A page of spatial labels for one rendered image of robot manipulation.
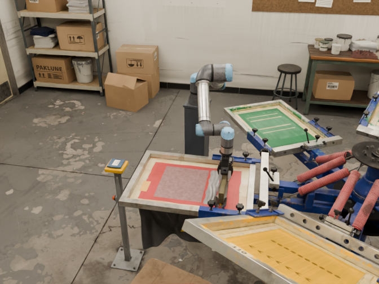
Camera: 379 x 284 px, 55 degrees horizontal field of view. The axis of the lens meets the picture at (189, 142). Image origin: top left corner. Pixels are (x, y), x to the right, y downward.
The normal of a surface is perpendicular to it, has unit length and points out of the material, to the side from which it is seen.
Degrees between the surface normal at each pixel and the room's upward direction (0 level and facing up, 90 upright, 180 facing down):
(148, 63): 89
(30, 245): 0
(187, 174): 0
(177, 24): 90
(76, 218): 0
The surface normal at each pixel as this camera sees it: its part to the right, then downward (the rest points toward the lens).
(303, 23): -0.19, 0.50
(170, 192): 0.00, -0.86
